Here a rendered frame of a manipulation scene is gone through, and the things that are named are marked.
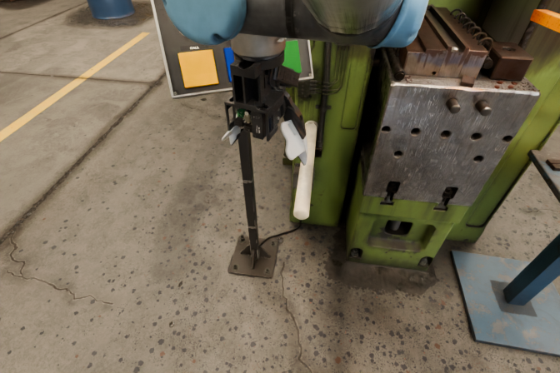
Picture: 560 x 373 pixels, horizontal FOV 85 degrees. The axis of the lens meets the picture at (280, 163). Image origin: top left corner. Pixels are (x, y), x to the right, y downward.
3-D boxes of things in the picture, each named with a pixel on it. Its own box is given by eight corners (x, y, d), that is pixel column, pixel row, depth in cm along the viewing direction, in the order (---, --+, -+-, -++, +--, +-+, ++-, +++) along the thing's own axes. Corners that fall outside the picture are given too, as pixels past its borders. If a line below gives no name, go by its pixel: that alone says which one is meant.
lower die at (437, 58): (476, 78, 85) (489, 48, 79) (401, 74, 87) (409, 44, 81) (438, 29, 116) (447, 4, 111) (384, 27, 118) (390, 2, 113)
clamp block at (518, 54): (522, 82, 84) (536, 58, 79) (489, 79, 85) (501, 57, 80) (505, 63, 93) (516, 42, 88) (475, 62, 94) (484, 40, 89)
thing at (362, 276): (450, 317, 125) (451, 316, 124) (307, 297, 131) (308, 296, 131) (428, 237, 154) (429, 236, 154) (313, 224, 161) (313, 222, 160)
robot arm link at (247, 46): (245, 7, 44) (298, 14, 41) (247, 40, 47) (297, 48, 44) (217, 22, 39) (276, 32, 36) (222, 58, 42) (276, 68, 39)
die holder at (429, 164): (472, 206, 108) (543, 92, 79) (362, 196, 112) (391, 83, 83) (434, 120, 150) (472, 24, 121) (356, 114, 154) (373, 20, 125)
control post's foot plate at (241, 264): (273, 280, 137) (273, 270, 131) (226, 274, 140) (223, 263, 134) (280, 240, 153) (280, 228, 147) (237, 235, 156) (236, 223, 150)
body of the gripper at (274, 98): (227, 133, 49) (216, 60, 41) (252, 107, 55) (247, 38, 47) (270, 146, 46) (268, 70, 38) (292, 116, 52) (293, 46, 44)
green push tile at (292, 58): (302, 72, 74) (298, 39, 72) (271, 76, 72) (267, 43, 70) (299, 73, 76) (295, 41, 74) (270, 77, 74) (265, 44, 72)
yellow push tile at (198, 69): (218, 83, 70) (212, 49, 68) (184, 88, 68) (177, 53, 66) (218, 83, 71) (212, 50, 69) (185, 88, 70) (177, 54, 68)
